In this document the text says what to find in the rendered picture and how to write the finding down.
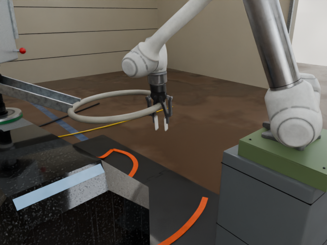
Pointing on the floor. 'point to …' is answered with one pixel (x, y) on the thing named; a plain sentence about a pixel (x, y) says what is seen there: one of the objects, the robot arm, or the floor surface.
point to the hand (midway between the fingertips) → (161, 123)
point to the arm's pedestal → (267, 206)
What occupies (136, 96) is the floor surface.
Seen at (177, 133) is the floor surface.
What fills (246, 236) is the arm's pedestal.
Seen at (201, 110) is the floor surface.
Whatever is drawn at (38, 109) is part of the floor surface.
